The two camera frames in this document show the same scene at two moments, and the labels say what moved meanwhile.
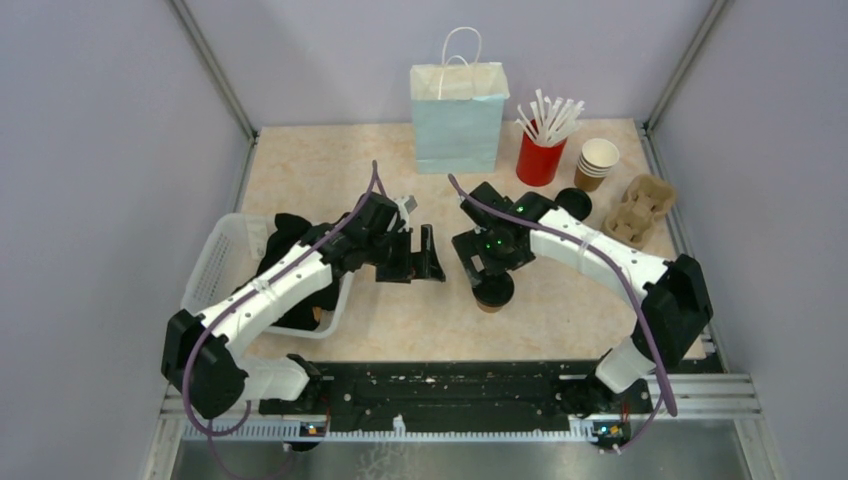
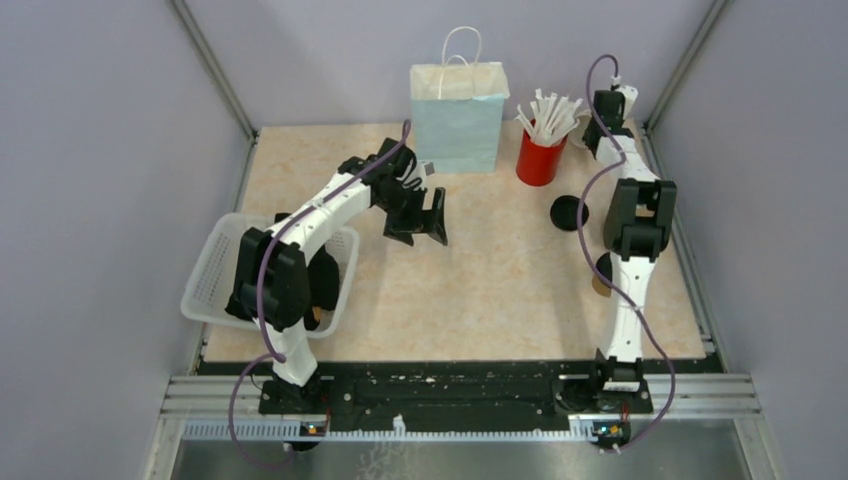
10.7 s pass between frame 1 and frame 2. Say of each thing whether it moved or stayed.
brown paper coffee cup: moved
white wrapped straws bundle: stayed
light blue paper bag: stayed
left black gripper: moved
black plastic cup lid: moved
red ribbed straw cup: stayed
